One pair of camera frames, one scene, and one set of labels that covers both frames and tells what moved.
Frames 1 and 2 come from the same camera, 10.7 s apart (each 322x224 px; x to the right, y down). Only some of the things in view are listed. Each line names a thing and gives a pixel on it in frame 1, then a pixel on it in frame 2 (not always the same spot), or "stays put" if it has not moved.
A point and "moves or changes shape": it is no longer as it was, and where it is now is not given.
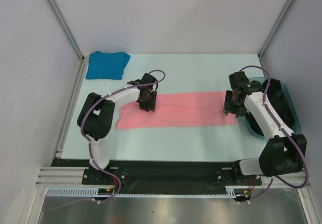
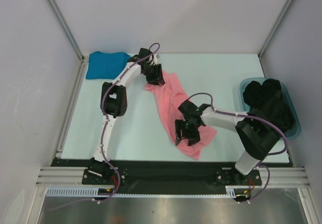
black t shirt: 278,99 stays put
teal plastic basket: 292,106 stays put
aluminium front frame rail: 73,176 stays put
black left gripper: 151,105 -> 158,77
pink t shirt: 175,110 moves or changes shape
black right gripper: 230,106 -> 187,132
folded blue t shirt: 106,65 stays put
